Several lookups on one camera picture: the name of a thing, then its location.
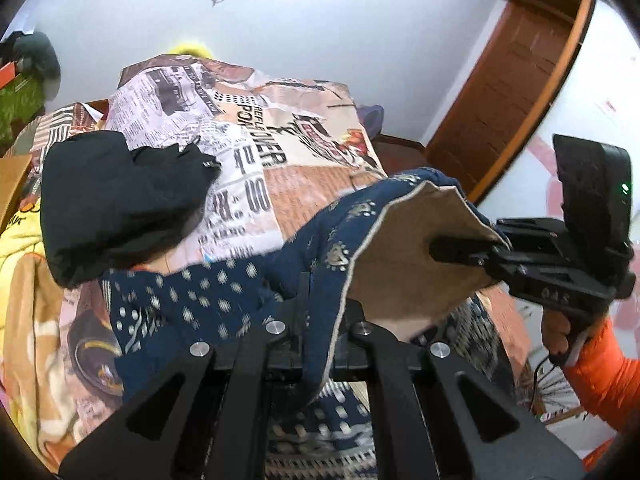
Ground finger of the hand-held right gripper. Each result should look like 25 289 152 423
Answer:
429 233 512 273

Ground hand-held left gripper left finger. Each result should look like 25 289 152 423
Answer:
59 300 313 480

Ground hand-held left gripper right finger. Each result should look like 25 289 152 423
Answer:
325 300 587 480

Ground navy patterned hooded garment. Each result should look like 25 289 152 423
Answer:
100 167 518 480

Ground person's orange sleeved right forearm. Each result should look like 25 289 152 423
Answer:
559 316 640 472

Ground person's right hand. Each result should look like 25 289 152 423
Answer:
541 309 576 362

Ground white heart-print sliding door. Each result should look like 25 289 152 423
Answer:
475 0 640 426

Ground brown wooden door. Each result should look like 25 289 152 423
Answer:
425 0 587 203

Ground purple cloth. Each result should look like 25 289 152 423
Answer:
356 104 386 137

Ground black garment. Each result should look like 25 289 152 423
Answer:
40 130 223 289

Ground yellow cloth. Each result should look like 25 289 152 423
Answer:
0 199 53 341

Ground wooden folding table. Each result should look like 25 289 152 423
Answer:
0 152 34 232

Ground yellow pillow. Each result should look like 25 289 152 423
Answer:
167 42 216 62

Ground grey plush cushion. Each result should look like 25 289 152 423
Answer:
12 31 62 97

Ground orange box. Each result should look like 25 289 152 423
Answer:
0 60 27 88

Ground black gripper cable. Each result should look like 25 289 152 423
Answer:
529 352 567 413

